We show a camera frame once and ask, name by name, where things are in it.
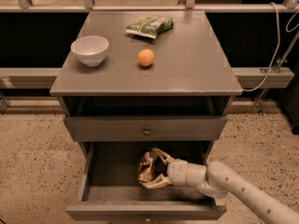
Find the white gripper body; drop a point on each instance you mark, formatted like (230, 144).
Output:
(177, 171)

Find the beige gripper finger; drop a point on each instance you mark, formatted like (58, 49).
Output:
(165, 157)
(159, 182)

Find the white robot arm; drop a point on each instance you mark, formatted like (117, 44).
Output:
(157, 169)

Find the round brass drawer knob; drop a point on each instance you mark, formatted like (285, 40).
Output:
(146, 131)

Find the open grey middle drawer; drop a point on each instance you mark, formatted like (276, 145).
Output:
(110, 191)

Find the closed grey top drawer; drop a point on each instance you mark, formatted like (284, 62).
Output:
(121, 129)

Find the grey wooden drawer cabinet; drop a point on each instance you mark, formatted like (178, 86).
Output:
(190, 75)

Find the orange fruit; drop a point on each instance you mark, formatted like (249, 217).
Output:
(146, 57)

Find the white ceramic bowl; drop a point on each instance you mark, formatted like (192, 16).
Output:
(90, 50)

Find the green chip bag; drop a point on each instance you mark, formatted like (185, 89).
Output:
(151, 26)

